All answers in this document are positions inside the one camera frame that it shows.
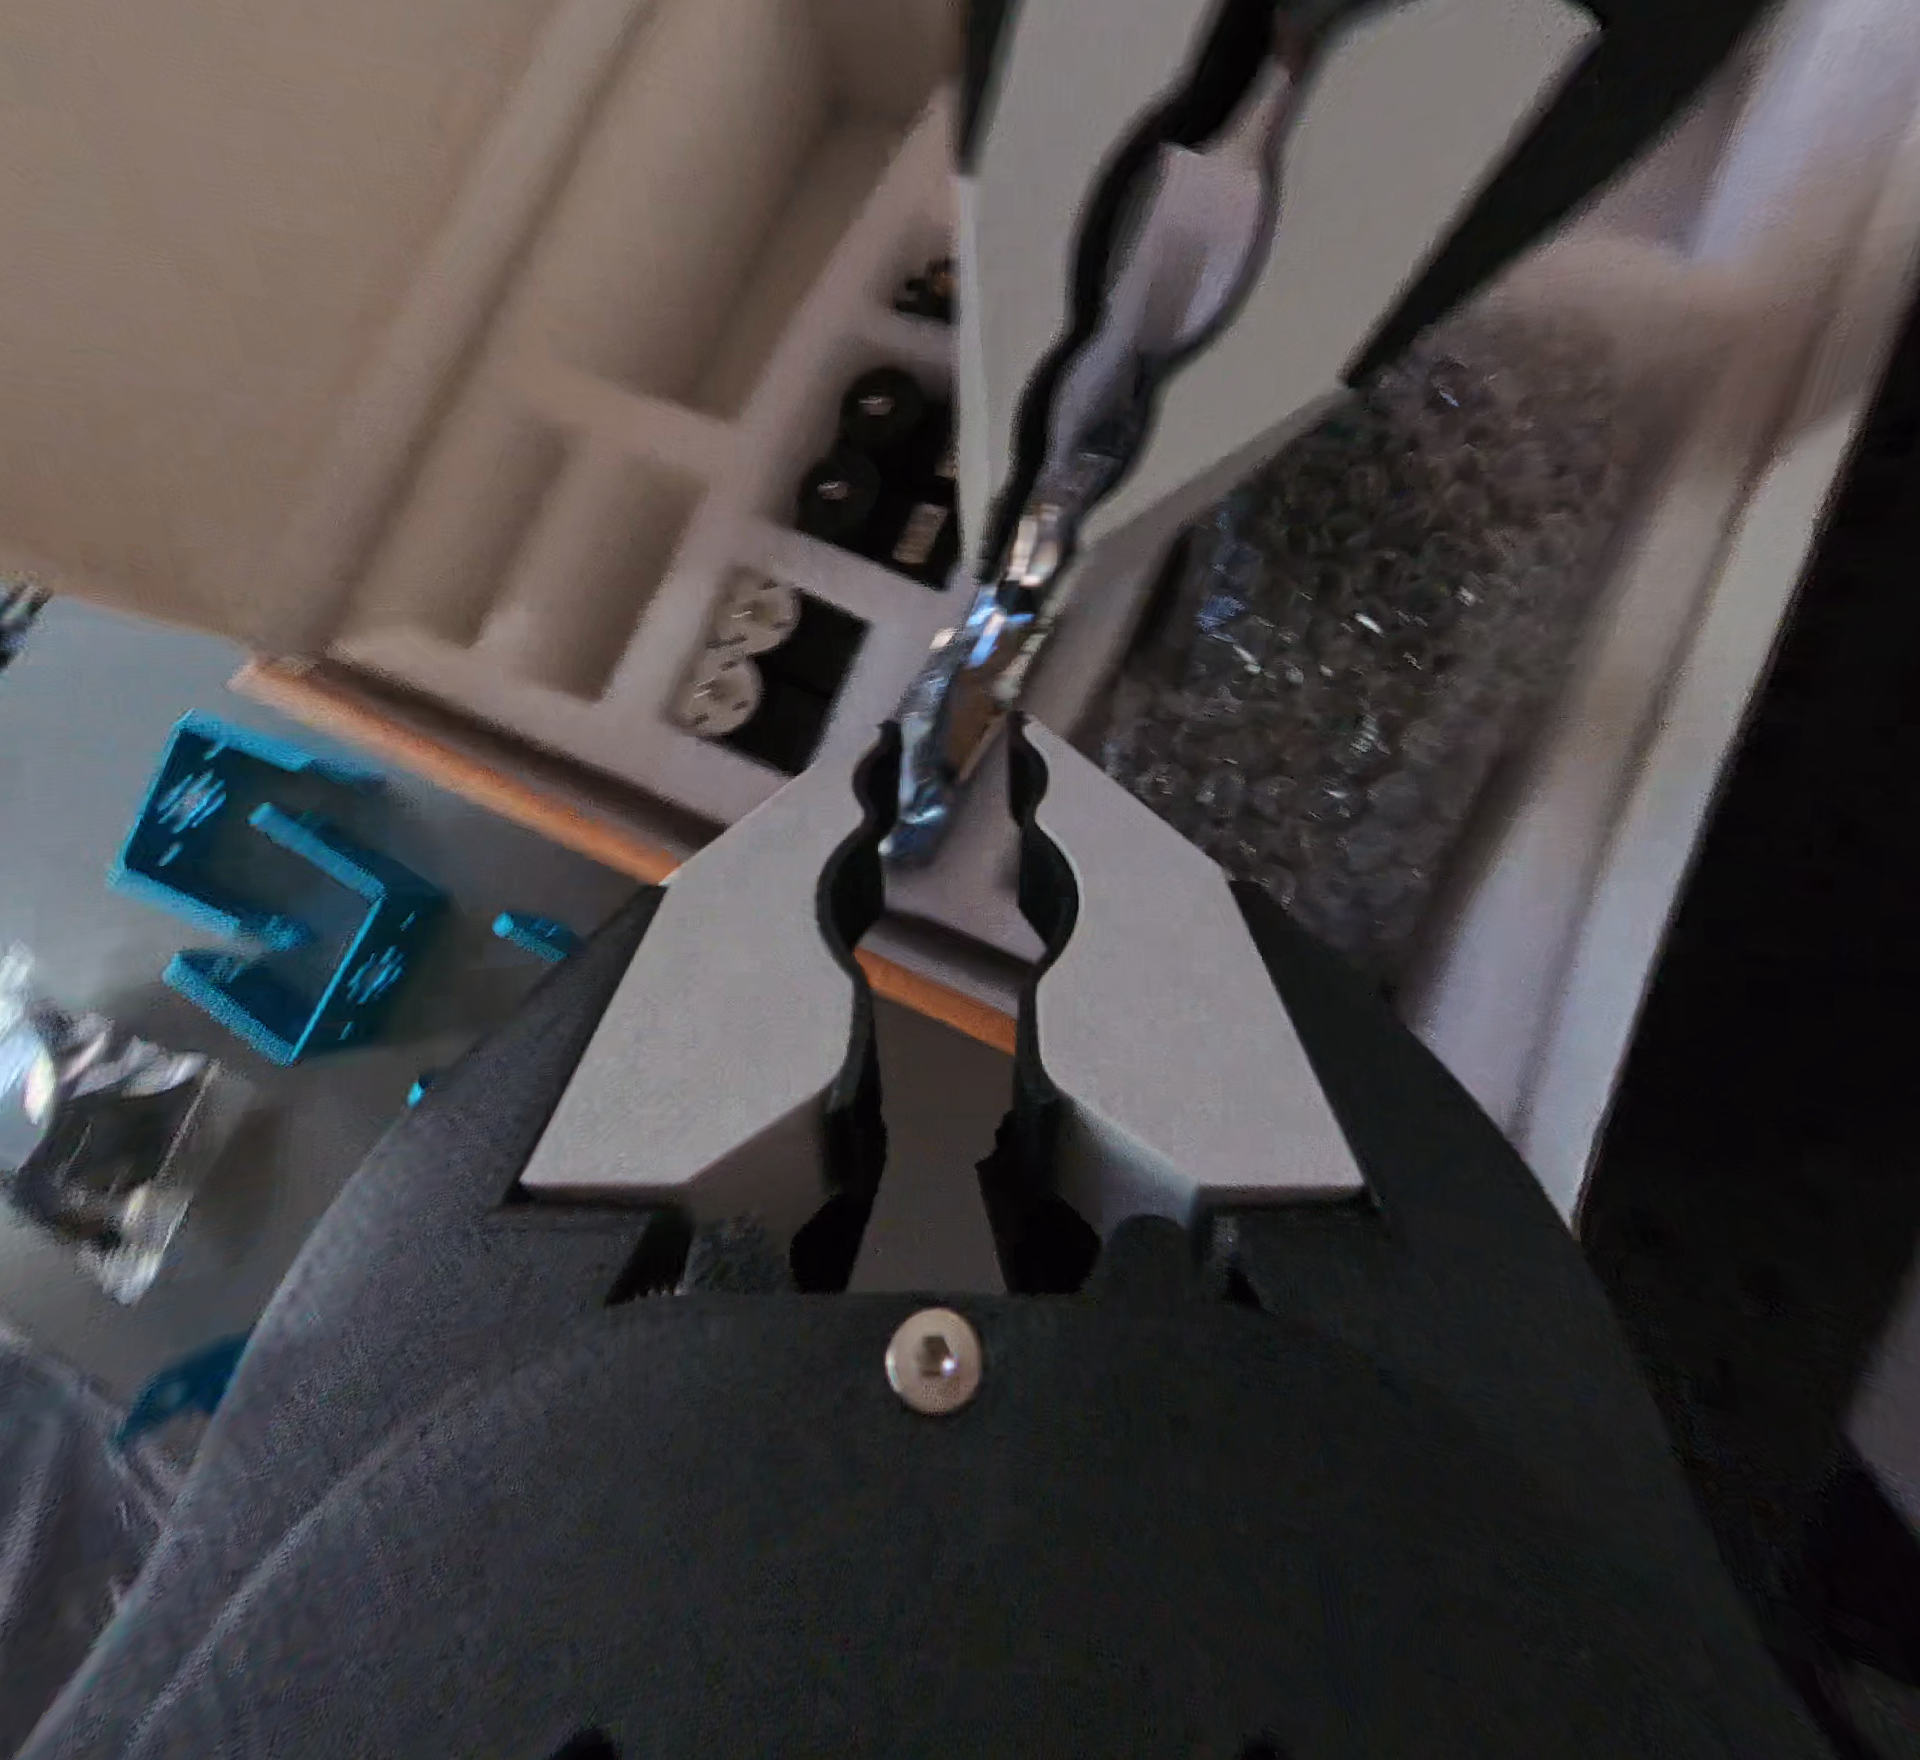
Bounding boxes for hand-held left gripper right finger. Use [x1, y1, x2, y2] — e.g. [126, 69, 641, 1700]
[975, 718, 1374, 1293]

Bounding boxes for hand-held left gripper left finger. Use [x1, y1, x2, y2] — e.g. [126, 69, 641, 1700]
[517, 719, 906, 1293]

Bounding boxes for small clear plastic bag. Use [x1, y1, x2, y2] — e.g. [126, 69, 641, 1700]
[877, 65, 1295, 874]

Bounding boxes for bubble wrap package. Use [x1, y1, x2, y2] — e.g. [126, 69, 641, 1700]
[1102, 334, 1645, 959]

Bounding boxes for white cardboard kit box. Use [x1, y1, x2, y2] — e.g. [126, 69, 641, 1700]
[0, 0, 1920, 1222]

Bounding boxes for silver round parts in tray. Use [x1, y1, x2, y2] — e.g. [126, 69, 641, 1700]
[669, 657, 842, 772]

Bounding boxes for black servo with silver horn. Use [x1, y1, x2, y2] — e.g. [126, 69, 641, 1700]
[718, 572, 872, 681]

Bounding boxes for black labelled servo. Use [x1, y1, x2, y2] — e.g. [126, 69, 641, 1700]
[794, 439, 963, 585]
[838, 362, 963, 471]

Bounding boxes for clear bag of black parts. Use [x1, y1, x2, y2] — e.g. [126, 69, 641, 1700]
[0, 950, 217, 1306]

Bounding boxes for large blue U bracket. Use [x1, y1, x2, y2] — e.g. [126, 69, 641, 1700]
[113, 710, 391, 922]
[162, 806, 452, 1064]

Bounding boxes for small blue U bracket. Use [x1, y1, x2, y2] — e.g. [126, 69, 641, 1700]
[118, 1336, 252, 1450]

